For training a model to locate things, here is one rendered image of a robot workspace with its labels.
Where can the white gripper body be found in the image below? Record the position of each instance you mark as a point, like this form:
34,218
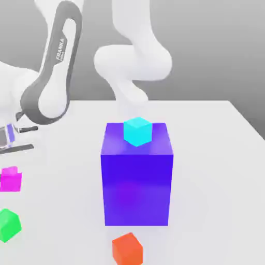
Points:
18,149

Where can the small magenta cube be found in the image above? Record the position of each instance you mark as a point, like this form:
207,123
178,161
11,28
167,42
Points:
11,183

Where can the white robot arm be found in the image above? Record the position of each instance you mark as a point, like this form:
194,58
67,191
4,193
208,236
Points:
132,62

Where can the small green cube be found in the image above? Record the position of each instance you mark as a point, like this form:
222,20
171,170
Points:
9,225

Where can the small cyan cube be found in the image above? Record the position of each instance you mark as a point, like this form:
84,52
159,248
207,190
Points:
137,132

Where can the small orange cube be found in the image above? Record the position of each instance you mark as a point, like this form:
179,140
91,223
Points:
127,249

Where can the large purple box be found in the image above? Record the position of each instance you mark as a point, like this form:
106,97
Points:
136,186

